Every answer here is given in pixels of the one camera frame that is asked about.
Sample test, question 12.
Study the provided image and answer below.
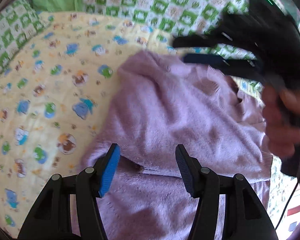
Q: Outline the pink knitted sweater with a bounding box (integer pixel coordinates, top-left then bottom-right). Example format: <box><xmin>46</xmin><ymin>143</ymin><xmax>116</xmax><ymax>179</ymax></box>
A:
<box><xmin>81</xmin><ymin>51</ymin><xmax>273</xmax><ymax>239</ymax></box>

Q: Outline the person's right hand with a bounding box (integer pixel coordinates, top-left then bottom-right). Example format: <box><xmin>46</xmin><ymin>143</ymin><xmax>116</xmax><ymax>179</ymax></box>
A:
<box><xmin>262</xmin><ymin>85</ymin><xmax>300</xmax><ymax>159</ymax></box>

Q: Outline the yellow cartoon bear bedsheet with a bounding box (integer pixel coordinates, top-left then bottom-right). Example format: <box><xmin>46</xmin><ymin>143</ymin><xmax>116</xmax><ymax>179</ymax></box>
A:
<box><xmin>0</xmin><ymin>11</ymin><xmax>300</xmax><ymax>239</ymax></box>

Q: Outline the black cable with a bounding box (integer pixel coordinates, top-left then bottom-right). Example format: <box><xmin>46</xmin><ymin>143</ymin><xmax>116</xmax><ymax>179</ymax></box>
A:
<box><xmin>275</xmin><ymin>119</ymin><xmax>300</xmax><ymax>230</ymax></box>

